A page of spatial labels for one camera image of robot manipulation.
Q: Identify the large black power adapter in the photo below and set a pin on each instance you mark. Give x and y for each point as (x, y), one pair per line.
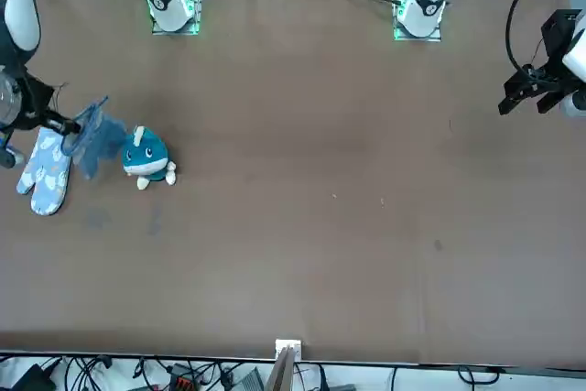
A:
(34, 379)

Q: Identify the ribbed power adapter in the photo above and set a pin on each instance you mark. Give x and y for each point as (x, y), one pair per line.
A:
(251, 382)

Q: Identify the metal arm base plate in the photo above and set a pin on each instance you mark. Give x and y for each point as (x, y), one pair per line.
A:
(435, 37)
(158, 32)

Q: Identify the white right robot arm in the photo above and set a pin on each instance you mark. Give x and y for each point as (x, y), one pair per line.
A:
(162, 2)

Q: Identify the white post bracket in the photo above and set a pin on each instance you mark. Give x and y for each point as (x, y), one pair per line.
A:
(295, 346)

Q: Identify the blue patterned oven mitt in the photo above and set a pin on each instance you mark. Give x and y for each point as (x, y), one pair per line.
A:
(98, 139)
(46, 171)

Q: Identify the small blue plush doll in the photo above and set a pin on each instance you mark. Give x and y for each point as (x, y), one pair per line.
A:
(144, 155)

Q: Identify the aluminium camera post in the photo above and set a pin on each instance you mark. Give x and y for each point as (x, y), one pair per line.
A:
(280, 372)

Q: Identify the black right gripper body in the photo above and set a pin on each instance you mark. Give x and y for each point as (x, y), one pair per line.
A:
(36, 98)

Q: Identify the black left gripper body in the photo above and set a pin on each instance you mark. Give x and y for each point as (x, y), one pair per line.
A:
(556, 34)

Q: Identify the power strip with red switches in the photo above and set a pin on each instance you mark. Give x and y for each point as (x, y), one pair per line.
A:
(185, 382)

